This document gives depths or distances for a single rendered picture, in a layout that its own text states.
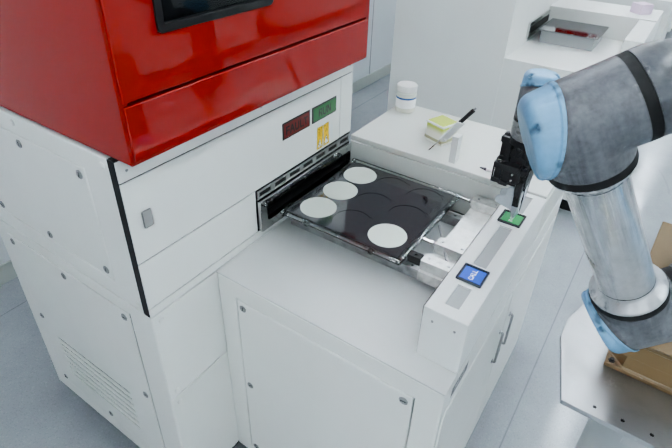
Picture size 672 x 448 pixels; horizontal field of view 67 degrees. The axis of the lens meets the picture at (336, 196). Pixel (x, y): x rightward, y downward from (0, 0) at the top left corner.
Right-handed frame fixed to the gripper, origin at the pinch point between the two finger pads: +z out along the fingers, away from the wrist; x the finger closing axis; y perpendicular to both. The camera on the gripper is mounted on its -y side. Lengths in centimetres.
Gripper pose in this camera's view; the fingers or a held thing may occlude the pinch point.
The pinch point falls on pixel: (516, 213)
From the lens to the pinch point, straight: 133.6
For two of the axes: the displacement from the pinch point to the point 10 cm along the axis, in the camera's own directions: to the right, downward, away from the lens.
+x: -5.6, 4.3, -7.0
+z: -0.3, 8.4, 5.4
